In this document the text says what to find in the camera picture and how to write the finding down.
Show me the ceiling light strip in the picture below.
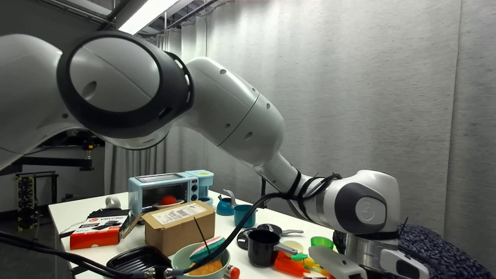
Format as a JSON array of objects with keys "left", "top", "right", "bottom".
[{"left": 116, "top": 0, "right": 179, "bottom": 38}]

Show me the light blue toaster oven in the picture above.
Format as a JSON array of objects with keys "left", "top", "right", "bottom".
[{"left": 127, "top": 169, "right": 215, "bottom": 216}]

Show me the black toy pot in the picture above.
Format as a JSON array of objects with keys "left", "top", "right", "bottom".
[{"left": 246, "top": 228, "right": 299, "bottom": 268}]

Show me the black grill pan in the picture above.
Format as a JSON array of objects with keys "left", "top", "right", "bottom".
[{"left": 105, "top": 245, "right": 175, "bottom": 279}]

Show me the orange pineapple plush toy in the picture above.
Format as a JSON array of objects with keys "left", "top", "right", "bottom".
[{"left": 185, "top": 259, "right": 223, "bottom": 278}]

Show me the cardboard box with white label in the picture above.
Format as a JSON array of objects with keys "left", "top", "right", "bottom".
[{"left": 140, "top": 200, "right": 216, "bottom": 259}]

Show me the red and white box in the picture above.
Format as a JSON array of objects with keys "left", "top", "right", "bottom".
[{"left": 68, "top": 216, "right": 122, "bottom": 251}]

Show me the green plastic cup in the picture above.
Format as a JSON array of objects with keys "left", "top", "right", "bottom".
[{"left": 309, "top": 236, "right": 336, "bottom": 253}]

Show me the yellow toy food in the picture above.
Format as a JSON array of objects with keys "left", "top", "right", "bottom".
[{"left": 303, "top": 256, "right": 322, "bottom": 272}]

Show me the dark speckled cushion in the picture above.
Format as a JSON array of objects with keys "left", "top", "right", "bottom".
[{"left": 331, "top": 222, "right": 492, "bottom": 279}]

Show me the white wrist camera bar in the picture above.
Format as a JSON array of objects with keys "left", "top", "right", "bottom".
[{"left": 306, "top": 244, "right": 368, "bottom": 279}]

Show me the teal pot with grey handles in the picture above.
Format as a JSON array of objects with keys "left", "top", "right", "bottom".
[{"left": 232, "top": 203, "right": 258, "bottom": 230}]

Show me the watermelon slice plush toy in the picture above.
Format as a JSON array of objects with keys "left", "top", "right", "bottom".
[{"left": 187, "top": 236, "right": 227, "bottom": 264}]

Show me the red toy food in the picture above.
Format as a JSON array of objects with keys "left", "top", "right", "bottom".
[{"left": 272, "top": 251, "right": 309, "bottom": 278}]

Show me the pale green bowl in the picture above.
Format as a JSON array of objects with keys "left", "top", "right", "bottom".
[{"left": 170, "top": 241, "right": 230, "bottom": 279}]

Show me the teal toy kettle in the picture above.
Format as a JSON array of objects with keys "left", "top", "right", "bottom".
[{"left": 215, "top": 188, "right": 237, "bottom": 217}]

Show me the metal equipment rack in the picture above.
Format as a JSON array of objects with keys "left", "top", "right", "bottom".
[{"left": 13, "top": 171, "right": 58, "bottom": 231}]

